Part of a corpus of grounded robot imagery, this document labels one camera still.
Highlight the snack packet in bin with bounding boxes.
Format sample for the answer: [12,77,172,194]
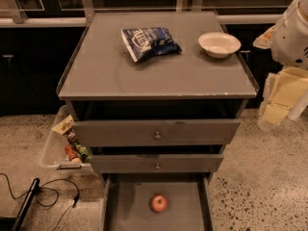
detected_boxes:
[52,115,89,163]

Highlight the grey drawer cabinet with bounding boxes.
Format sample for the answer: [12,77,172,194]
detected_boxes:
[55,11,260,231]

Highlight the black cable on floor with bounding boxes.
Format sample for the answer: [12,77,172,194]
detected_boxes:
[0,172,81,231]

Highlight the red apple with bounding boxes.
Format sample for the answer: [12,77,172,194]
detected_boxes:
[150,194,168,214]

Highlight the bottom grey drawer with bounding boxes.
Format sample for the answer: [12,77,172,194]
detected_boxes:
[101,173,216,231]

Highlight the clear plastic bin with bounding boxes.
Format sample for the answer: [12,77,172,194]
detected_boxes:
[39,106,93,176]

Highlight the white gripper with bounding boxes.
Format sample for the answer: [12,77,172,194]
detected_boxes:
[253,0,308,130]

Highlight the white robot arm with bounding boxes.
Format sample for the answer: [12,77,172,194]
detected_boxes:
[253,0,308,131]

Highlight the black device on floor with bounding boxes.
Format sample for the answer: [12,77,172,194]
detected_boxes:
[0,178,40,231]

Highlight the grey drawer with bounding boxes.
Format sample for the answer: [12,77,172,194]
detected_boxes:
[90,154,223,173]
[73,119,240,147]
[101,173,216,231]

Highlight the top grey drawer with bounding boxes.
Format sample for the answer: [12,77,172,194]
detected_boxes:
[73,119,240,147]

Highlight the blue chip bag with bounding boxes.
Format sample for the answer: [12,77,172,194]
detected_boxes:
[120,27,182,63]

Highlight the white bowl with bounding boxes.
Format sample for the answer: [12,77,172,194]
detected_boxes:
[198,32,241,59]

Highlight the middle grey drawer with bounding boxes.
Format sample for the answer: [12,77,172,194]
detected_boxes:
[90,154,223,173]

